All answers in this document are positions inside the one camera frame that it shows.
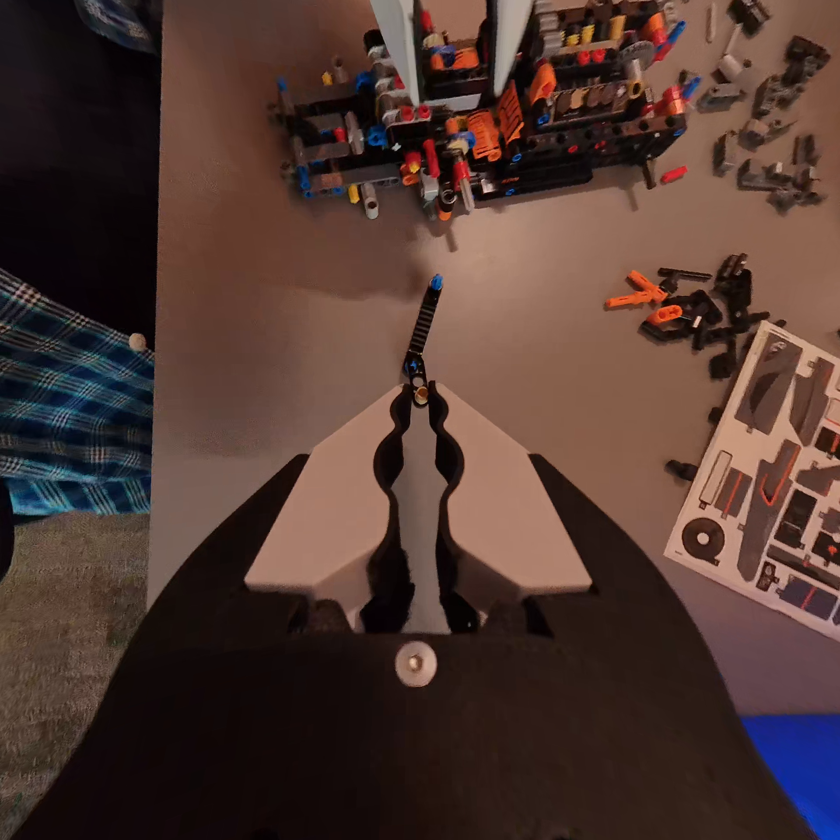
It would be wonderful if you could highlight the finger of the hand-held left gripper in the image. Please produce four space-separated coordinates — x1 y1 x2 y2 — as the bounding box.
369 0 422 110
487 0 537 99

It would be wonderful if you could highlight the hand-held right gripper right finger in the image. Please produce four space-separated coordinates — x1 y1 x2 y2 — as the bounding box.
427 381 595 635

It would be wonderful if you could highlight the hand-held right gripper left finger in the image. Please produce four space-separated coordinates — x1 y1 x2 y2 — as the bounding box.
243 382 414 634

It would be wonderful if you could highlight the lego car chassis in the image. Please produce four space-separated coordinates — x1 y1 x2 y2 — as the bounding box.
268 0 691 223

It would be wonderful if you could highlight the black lego gear rack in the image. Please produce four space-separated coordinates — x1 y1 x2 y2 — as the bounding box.
399 274 446 409

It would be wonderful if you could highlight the lego sticker sheet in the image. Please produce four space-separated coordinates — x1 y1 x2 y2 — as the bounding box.
663 319 840 643

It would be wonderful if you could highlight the pile of black lego pieces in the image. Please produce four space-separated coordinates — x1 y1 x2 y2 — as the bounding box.
640 252 765 382

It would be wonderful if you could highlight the pile of grey lego pieces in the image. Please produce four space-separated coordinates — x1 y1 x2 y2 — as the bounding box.
694 0 833 216

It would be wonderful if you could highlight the person's torso in plaid shirt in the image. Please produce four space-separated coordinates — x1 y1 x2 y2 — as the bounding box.
0 0 163 519

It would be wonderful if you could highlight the blue plastic bin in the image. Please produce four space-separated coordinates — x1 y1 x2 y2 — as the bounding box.
740 714 840 840

